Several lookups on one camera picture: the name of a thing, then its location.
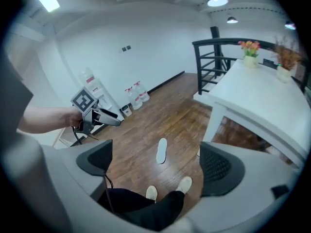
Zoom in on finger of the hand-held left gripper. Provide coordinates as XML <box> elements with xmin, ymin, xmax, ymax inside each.
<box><xmin>98</xmin><ymin>108</ymin><xmax>119</xmax><ymax>119</ymax></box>
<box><xmin>93</xmin><ymin>113</ymin><xmax>121</xmax><ymax>127</ymax></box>

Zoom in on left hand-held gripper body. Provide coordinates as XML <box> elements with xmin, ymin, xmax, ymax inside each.
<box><xmin>70</xmin><ymin>86</ymin><xmax>101</xmax><ymax>133</ymax></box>

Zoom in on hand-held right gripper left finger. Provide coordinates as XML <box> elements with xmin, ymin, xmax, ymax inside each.
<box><xmin>76</xmin><ymin>139</ymin><xmax>114</xmax><ymax>177</ymax></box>

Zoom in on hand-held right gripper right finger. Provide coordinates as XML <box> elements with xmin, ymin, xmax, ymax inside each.
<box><xmin>199</xmin><ymin>141</ymin><xmax>245</xmax><ymax>198</ymax></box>

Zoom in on light blue slipper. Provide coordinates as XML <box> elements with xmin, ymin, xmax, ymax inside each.
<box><xmin>155</xmin><ymin>137</ymin><xmax>168</xmax><ymax>165</ymax></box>

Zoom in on person's left forearm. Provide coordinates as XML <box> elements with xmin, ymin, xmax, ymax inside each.
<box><xmin>17</xmin><ymin>105</ymin><xmax>66</xmax><ymax>133</ymax></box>

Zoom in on person's left hand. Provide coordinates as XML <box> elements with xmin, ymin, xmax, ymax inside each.
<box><xmin>60</xmin><ymin>106</ymin><xmax>84</xmax><ymax>129</ymax></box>

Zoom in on white water dispenser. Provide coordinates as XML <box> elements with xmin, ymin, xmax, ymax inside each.
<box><xmin>92</xmin><ymin>83</ymin><xmax>125</xmax><ymax>121</ymax></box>

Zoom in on small white waste bin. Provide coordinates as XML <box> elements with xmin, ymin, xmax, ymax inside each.
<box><xmin>121</xmin><ymin>104</ymin><xmax>133</xmax><ymax>117</ymax></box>

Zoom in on water jug on dispenser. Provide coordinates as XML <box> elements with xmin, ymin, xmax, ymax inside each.
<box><xmin>79</xmin><ymin>67</ymin><xmax>98</xmax><ymax>92</ymax></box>

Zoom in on person's white shoe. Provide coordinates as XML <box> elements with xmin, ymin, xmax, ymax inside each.
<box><xmin>145</xmin><ymin>185</ymin><xmax>158</xmax><ymax>202</ymax></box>
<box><xmin>175</xmin><ymin>176</ymin><xmax>193</xmax><ymax>195</ymax></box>

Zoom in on person's black trousers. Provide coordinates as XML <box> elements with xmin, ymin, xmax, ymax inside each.
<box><xmin>97</xmin><ymin>187</ymin><xmax>186</xmax><ymax>232</ymax></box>

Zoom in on large white table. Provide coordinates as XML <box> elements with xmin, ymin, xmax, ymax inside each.
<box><xmin>193</xmin><ymin>58</ymin><xmax>309</xmax><ymax>168</ymax></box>

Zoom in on black metal railing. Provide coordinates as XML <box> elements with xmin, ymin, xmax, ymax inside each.
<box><xmin>191</xmin><ymin>37</ymin><xmax>311</xmax><ymax>96</ymax></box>

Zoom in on pink flowers in white pot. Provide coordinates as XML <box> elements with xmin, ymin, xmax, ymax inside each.
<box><xmin>238</xmin><ymin>40</ymin><xmax>261</xmax><ymax>69</ymax></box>

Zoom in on dried brown plant in pot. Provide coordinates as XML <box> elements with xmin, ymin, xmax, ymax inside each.
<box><xmin>272</xmin><ymin>36</ymin><xmax>303</xmax><ymax>83</ymax></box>

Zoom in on black steel column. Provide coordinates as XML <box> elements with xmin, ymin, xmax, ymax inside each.
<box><xmin>210</xmin><ymin>26</ymin><xmax>229</xmax><ymax>72</ymax></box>

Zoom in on large pendant lamp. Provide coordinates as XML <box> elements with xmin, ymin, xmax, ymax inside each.
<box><xmin>207</xmin><ymin>0</ymin><xmax>229</xmax><ymax>8</ymax></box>

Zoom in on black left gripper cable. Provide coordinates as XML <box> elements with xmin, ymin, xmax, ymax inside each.
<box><xmin>71</xmin><ymin>126</ymin><xmax>100</xmax><ymax>146</ymax></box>

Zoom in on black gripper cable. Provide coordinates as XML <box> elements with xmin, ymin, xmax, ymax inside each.
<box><xmin>103</xmin><ymin>173</ymin><xmax>115</xmax><ymax>214</ymax></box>
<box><xmin>71</xmin><ymin>126</ymin><xmax>100</xmax><ymax>146</ymax></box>

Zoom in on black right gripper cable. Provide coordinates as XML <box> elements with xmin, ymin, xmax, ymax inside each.
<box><xmin>103</xmin><ymin>173</ymin><xmax>115</xmax><ymax>214</ymax></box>

